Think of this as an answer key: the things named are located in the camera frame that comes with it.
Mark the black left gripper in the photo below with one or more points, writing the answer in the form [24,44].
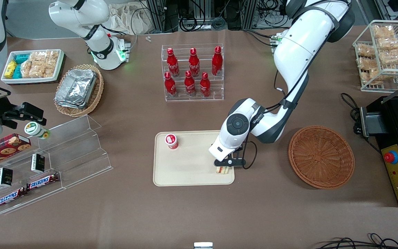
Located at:
[240,149]

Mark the triangle sandwich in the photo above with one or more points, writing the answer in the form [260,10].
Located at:
[223,170]

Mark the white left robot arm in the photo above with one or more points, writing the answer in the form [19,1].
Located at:
[299,52]

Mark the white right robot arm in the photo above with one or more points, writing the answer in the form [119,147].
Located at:
[98,45]

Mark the white rectangular snack tray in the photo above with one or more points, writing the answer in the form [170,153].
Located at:
[29,80]

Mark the cream plastic tray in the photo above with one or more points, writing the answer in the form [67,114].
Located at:
[185,166]

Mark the aluminium foil tray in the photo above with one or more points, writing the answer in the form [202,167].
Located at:
[71,105]

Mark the oval light wicker basket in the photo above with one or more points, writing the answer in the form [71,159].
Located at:
[96,97]

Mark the round brown wicker basket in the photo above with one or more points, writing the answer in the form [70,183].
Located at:
[320,157]

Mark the green sunflower yogurt cup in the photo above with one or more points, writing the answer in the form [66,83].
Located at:
[35,129]

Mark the blue snack packet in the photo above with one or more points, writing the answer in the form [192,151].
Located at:
[17,72]
[22,58]

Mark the red tartan cookie box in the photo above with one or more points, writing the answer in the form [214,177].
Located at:
[2,150]

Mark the rice cracker pack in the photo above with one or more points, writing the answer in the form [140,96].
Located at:
[38,64]
[51,62]
[27,69]

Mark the yellow snack packet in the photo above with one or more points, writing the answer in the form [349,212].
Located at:
[10,68]

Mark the small black box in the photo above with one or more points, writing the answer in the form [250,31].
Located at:
[4,176]
[38,162]

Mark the red yogurt cup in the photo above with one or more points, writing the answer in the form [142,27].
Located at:
[171,141]

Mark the silver foil packets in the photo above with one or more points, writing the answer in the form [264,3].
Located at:
[76,86]

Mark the Snickers bar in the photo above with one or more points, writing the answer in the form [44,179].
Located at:
[9,197]
[43,181]

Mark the clear acrylic stepped stand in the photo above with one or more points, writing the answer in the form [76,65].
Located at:
[81,155]

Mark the clear acrylic bottle rack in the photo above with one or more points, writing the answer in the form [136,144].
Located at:
[216,93]

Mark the white box edge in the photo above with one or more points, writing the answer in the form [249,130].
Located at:
[203,245]

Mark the red cola bottle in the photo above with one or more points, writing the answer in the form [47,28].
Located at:
[217,62]
[190,85]
[173,64]
[205,86]
[194,64]
[170,86]

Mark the beige cloth bag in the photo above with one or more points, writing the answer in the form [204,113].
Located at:
[126,19]

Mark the grey metal side plate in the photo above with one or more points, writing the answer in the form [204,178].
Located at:
[373,122]

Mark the red emergency stop button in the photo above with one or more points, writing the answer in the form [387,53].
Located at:
[391,157]

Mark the black appliance yellow panel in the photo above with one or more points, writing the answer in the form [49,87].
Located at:
[392,138]

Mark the bagged fried snack pack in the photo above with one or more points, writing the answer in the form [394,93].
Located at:
[394,57]
[367,64]
[365,51]
[389,43]
[384,31]
[373,76]

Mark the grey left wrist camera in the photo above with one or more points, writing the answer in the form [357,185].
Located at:
[225,147]

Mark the aluminium frame profile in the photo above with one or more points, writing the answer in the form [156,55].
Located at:
[161,15]
[249,14]

